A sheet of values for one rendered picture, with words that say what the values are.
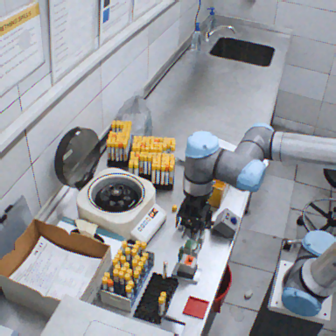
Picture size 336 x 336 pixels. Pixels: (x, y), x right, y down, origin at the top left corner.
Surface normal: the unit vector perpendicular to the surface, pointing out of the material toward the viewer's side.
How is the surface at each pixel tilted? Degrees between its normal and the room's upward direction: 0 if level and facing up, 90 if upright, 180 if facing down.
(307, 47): 90
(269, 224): 0
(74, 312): 0
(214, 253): 0
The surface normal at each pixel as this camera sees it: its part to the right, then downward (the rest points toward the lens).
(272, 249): 0.04, -0.76
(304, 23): -0.33, 0.60
